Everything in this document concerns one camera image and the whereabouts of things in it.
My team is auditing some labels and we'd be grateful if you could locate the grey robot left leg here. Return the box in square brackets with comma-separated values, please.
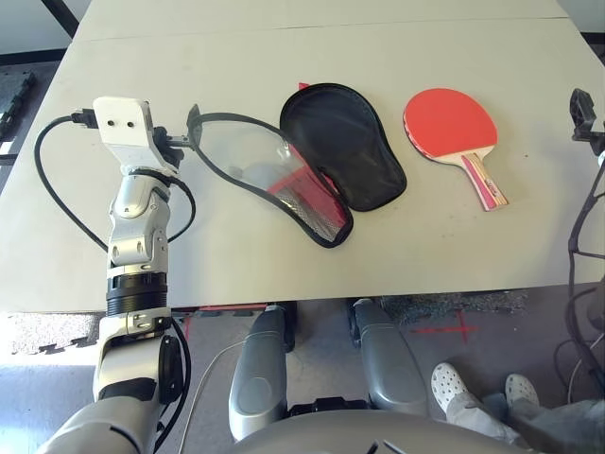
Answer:
[228, 305, 290, 444]

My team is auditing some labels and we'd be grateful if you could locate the white grey plush keychain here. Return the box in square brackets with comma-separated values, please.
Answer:
[229, 162, 285, 190]

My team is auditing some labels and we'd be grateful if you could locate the red black paddle case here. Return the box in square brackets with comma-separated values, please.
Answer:
[186, 82, 408, 250]

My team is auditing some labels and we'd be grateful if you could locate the grey trouser leg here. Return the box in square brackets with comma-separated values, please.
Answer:
[481, 392, 605, 454]

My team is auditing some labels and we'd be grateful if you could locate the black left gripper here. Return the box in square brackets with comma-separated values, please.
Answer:
[153, 104, 205, 167]

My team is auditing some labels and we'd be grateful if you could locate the grey robot leg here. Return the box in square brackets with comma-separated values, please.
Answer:
[352, 300, 429, 417]
[228, 305, 290, 444]

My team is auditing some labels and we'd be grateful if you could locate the white perforated clog shoe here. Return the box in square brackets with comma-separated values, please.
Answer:
[430, 361, 474, 422]
[504, 373, 540, 409]

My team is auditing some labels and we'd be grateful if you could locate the light speckled puzzle mat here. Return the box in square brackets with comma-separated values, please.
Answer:
[7, 310, 103, 357]

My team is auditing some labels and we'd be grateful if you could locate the grey robot right leg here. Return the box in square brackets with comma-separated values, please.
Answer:
[352, 300, 429, 417]

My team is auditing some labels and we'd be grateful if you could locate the red floor tape cross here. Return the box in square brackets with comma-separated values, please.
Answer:
[408, 309, 478, 344]

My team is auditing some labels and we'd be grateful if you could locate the black diagonal frame beam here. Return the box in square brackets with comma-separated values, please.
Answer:
[40, 0, 80, 40]

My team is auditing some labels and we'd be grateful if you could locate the dark speckled floor mat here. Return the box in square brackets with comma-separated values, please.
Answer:
[377, 288, 529, 327]

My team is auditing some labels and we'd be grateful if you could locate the red floor tape line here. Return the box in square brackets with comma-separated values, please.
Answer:
[181, 305, 268, 360]

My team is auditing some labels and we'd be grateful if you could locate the red ping-pong paddle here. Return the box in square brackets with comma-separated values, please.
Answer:
[403, 88, 510, 213]

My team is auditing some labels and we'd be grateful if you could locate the white floor cable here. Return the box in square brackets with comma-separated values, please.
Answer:
[178, 340, 247, 454]

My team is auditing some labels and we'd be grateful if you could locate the beige trouser leg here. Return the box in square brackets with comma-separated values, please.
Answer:
[446, 393, 521, 448]

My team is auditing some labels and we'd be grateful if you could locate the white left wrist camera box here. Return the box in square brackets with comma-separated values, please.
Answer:
[92, 96, 174, 174]

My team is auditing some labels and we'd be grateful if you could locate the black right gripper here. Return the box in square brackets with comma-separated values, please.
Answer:
[569, 88, 605, 143]

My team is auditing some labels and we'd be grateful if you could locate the grey robot torso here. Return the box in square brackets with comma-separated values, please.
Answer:
[231, 409, 535, 454]

